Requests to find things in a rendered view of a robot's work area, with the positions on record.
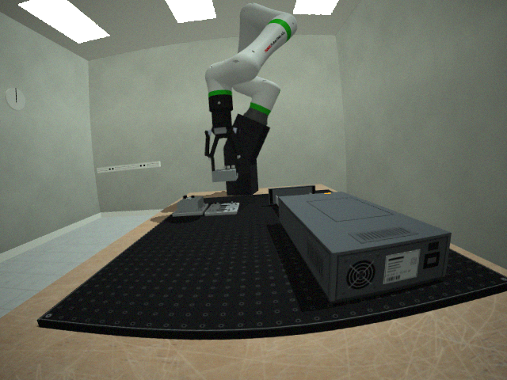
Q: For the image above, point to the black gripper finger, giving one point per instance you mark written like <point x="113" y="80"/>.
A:
<point x="237" y="153"/>
<point x="207" y="144"/>

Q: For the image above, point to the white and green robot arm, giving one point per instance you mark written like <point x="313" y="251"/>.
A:
<point x="278" y="27"/>

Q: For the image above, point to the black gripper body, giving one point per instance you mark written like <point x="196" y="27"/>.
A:
<point x="222" y="116"/>

